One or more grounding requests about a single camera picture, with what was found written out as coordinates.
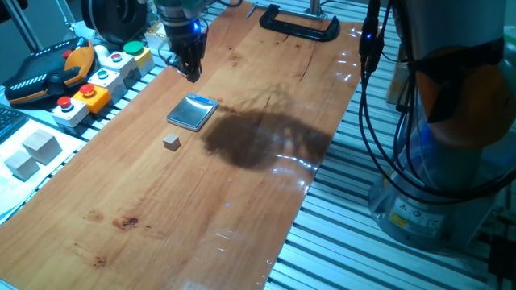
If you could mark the small green button white box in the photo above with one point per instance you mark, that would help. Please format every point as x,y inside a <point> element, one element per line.
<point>108,80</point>

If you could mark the black C-clamp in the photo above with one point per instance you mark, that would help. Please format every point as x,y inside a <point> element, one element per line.
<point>298,30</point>

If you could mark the black round spool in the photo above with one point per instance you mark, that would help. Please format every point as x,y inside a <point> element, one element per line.
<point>115,20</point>

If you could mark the white paper sheet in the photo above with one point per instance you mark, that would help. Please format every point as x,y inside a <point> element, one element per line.
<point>12,193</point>

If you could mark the red button on yellow box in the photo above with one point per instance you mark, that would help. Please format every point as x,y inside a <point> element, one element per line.
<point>93,98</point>

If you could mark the metal post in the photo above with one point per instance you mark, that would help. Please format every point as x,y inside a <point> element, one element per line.
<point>315,7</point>

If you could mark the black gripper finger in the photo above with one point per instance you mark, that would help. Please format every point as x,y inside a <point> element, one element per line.
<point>195,68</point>
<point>181,63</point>

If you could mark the white rounded plastic piece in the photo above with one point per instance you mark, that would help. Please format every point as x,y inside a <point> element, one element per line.
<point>101,51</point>

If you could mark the silver digital pocket scale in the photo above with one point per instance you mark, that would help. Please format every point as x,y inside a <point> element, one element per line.
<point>192,113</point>

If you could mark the small wooden cube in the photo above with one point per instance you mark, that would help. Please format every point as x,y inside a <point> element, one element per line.
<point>171,142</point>

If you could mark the red button on white box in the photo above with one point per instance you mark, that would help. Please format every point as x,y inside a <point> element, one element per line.
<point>70,113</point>
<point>121,64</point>

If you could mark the black orange teach pendant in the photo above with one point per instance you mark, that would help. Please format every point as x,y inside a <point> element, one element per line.
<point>40,76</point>

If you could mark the medium wooden cube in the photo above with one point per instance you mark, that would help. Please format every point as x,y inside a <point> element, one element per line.
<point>22,165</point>

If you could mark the black keyboard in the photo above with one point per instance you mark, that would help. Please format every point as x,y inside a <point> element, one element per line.
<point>10,121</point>

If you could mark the metal tripod leg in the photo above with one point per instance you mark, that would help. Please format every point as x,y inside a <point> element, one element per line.
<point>64,16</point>
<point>24,28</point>

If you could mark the large wooden cube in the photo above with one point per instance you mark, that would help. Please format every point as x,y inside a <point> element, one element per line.
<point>42,147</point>

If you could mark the green mushroom button yellow box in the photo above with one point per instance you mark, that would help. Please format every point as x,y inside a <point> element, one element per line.
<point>139,54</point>

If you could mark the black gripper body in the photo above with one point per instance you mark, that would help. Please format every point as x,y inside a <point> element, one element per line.
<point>187,40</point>

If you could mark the wooden board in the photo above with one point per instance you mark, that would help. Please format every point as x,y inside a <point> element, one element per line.
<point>161,201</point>

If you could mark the yellow white cardboard box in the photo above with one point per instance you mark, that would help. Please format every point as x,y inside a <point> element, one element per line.
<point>156,38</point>

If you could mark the silver orange robot arm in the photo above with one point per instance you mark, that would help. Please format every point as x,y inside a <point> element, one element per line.
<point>451,121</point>

